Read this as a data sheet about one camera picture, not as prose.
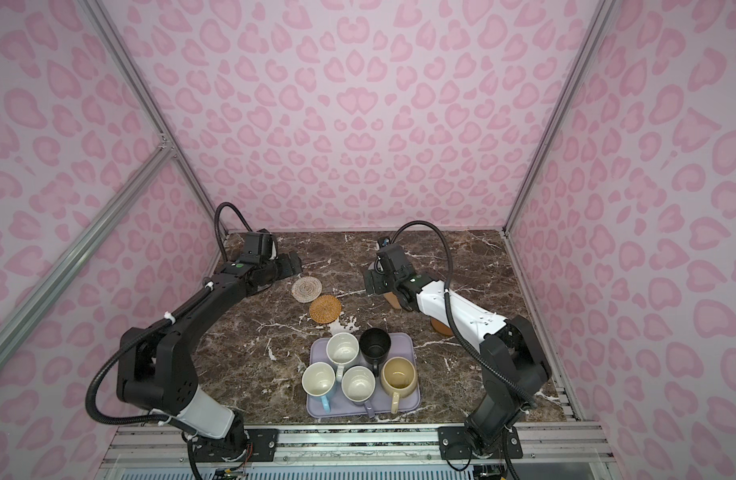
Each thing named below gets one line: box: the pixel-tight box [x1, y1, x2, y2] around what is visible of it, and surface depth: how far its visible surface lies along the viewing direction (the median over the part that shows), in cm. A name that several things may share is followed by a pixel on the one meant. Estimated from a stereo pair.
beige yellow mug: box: [380, 356, 417, 415], surface depth 77 cm
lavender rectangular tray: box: [306, 332, 420, 417], surface depth 80 cm
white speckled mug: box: [326, 332, 360, 382], surface depth 84 cm
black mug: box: [359, 327, 391, 377], surface depth 83 cm
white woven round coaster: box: [291, 276, 323, 304], surface depth 105 cm
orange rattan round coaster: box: [309, 294, 342, 324], surface depth 100 cm
